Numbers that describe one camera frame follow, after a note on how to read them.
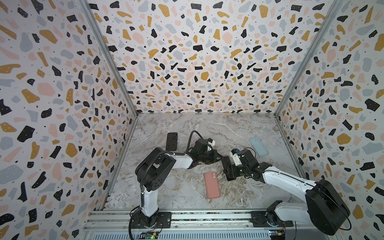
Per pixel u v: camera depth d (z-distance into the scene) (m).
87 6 0.69
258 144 1.04
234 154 0.81
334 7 0.72
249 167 0.67
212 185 0.86
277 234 0.72
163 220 0.73
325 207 0.42
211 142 0.88
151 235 0.70
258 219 0.74
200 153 0.76
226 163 0.90
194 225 0.73
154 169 0.49
